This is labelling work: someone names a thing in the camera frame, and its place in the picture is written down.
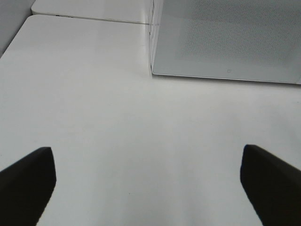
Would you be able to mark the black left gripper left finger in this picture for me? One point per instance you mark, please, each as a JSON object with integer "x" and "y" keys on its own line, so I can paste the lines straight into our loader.
{"x": 26, "y": 187}

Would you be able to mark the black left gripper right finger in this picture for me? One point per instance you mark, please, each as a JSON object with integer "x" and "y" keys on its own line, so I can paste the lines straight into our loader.
{"x": 272, "y": 186}

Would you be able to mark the white microwave door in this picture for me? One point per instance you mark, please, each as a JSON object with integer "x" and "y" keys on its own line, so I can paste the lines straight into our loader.
{"x": 230, "y": 40}

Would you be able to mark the white microwave oven body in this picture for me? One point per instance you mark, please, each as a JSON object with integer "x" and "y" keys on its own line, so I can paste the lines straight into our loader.
{"x": 155, "y": 35}

